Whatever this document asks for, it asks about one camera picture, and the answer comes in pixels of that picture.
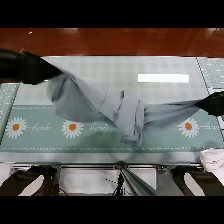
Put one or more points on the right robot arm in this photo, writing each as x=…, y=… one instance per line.
x=215, y=103

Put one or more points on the silver frame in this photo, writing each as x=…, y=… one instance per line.
x=140, y=185

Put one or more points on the grey T-shirt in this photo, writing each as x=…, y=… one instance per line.
x=83, y=100

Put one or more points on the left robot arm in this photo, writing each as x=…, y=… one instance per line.
x=26, y=68

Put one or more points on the white garment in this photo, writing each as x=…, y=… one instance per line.
x=213, y=160

